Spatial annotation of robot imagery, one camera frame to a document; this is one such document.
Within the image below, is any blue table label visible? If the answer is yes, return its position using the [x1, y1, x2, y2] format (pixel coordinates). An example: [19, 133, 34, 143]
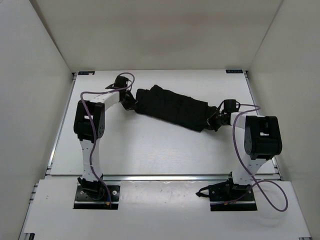
[225, 69, 244, 74]
[77, 71, 95, 76]

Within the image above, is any aluminium table rail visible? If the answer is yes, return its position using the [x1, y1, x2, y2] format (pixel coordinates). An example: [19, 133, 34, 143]
[103, 174, 229, 181]

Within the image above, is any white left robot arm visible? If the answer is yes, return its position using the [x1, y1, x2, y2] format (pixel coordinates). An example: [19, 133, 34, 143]
[73, 72, 137, 204]

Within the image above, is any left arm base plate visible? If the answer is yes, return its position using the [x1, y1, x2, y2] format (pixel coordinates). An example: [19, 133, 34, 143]
[73, 184, 121, 210]

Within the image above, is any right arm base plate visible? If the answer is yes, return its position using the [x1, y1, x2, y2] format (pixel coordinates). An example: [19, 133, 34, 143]
[195, 178, 258, 212]

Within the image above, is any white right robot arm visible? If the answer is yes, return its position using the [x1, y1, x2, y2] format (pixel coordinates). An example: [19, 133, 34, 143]
[207, 99, 283, 200]

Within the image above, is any left blue table label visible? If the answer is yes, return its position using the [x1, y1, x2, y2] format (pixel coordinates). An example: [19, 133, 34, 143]
[77, 71, 95, 76]

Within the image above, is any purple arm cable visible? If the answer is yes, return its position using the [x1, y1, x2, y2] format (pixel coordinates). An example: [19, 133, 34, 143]
[232, 103, 289, 213]
[80, 72, 136, 204]

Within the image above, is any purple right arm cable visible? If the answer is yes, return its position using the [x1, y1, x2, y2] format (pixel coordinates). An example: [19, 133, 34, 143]
[232, 103, 289, 213]

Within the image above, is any black pleated skirt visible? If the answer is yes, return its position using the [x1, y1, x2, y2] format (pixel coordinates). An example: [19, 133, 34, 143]
[134, 85, 217, 132]

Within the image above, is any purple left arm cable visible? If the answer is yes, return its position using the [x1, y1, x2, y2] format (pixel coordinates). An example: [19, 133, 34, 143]
[80, 72, 136, 204]

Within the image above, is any right blue table label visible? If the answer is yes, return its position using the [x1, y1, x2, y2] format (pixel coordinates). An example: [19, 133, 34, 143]
[225, 69, 244, 74]

